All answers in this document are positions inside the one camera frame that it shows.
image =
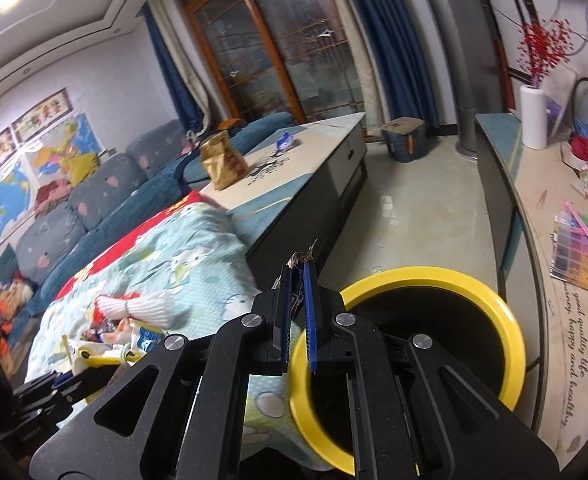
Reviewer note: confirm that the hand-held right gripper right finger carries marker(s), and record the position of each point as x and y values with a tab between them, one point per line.
311	320

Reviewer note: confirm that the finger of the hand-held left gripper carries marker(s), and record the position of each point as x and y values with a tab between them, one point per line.
66	385

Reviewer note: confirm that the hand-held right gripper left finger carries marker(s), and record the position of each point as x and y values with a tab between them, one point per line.
288	310

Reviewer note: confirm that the small silver wrapper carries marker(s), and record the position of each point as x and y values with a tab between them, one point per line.
301	260

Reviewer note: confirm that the yellow rimmed black bin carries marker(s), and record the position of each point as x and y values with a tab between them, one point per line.
423	276

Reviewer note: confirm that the yellow white plastic bag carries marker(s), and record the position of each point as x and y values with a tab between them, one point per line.
99	360

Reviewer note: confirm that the blue white snack packet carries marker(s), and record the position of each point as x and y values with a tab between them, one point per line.
144	337

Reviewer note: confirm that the orange plush toy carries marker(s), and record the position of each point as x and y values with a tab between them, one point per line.
4	305

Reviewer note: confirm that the cartoon cat printed blanket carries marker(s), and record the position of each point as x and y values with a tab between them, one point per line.
184	260

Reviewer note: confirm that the teal cushion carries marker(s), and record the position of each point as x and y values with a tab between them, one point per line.
5	260

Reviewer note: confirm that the grey coffee table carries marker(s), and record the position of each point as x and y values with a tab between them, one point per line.
294	170

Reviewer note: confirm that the gold snack bag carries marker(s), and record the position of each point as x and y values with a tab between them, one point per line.
221	160

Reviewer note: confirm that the blue candy wrapper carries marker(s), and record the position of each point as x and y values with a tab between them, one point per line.
285	141

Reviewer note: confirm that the pink cloth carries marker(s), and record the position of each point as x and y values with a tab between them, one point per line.
54	195

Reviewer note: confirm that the dark storage box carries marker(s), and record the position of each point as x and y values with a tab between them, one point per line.
401	142

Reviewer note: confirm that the blue fabric sofa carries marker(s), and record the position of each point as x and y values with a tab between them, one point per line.
104	185

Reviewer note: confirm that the yellow country map poster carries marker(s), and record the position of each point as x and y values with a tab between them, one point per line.
59	150

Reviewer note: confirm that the grey television cabinet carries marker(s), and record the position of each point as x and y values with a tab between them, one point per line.
533	200

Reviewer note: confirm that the wooden framed window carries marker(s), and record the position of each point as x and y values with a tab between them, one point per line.
274	50

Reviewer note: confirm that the blue curtain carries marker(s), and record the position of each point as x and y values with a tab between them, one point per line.
174	75
388	50

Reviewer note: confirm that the colourful bead kit box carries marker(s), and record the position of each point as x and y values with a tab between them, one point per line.
576	255

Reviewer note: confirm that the pink craft tool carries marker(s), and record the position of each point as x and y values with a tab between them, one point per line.
586	217

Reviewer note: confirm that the grey standing air conditioner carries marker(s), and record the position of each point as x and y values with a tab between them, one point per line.
453	60

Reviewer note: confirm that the white paper towel roll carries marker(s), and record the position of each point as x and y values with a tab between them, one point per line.
532	120

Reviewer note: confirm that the world map wall poster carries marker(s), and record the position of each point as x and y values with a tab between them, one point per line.
4	205

